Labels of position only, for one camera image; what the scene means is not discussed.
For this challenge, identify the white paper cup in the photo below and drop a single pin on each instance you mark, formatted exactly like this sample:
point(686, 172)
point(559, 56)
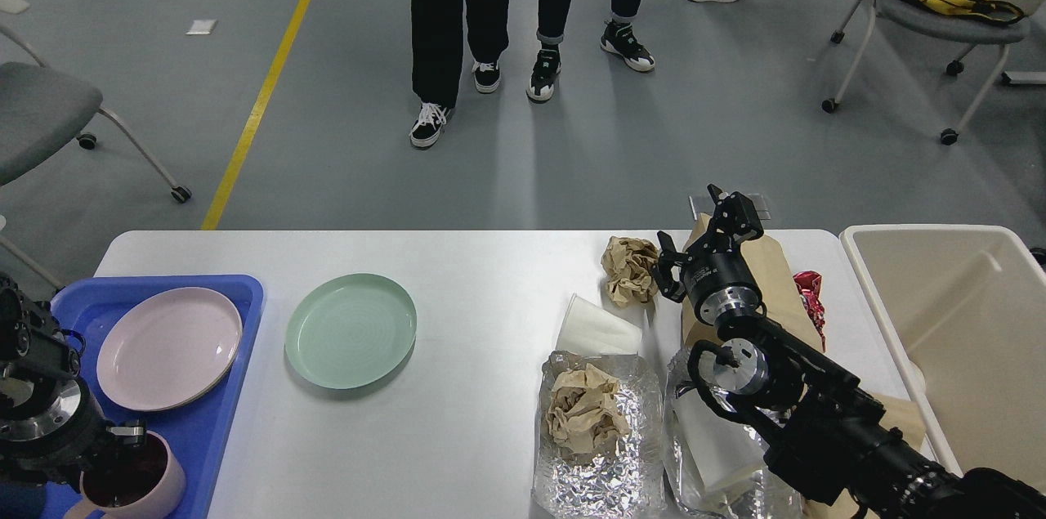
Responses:
point(590, 330)

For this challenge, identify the green plate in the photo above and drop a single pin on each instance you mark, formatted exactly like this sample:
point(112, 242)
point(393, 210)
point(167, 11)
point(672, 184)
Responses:
point(351, 332)

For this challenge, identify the red foil wrapper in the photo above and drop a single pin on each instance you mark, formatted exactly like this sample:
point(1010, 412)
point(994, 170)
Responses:
point(809, 285)

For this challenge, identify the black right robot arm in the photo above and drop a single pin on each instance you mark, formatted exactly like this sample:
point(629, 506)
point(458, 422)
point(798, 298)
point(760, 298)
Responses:
point(823, 432)

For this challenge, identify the brown paper bag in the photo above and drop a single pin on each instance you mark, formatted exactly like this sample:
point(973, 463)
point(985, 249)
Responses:
point(771, 271)

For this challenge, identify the pink plate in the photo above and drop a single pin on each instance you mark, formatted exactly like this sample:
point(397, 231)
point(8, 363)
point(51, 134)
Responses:
point(170, 349)

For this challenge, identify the crumpled brown paper on foil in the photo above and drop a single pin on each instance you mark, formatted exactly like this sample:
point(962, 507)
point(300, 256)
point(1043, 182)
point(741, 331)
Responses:
point(583, 417)

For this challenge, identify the blue plastic tray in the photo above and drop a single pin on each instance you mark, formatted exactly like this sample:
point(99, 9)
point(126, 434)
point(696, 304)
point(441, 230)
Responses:
point(198, 431)

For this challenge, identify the dark teal cup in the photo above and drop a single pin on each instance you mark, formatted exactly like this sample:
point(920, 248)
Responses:
point(22, 501)

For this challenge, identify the aluminium foil sheet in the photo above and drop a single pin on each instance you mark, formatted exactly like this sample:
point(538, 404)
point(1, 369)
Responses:
point(626, 483)

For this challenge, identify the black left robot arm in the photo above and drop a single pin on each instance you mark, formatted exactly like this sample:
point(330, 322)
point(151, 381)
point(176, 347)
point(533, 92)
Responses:
point(37, 354)

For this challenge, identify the beige plastic bin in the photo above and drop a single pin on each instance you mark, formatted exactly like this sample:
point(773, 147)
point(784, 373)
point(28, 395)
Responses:
point(962, 309)

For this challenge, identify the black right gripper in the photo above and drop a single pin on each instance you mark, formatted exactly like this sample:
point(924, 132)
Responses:
point(715, 277)

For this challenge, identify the grey chair left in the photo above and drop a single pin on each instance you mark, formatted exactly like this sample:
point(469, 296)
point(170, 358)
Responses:
point(43, 109)

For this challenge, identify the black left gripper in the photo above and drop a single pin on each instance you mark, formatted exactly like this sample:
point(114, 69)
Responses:
point(70, 436)

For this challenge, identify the crumpled brown paper ball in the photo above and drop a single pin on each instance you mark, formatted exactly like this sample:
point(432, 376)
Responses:
point(627, 262)

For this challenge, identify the person in black trousers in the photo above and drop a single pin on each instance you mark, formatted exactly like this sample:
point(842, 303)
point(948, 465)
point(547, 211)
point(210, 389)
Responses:
point(439, 31)

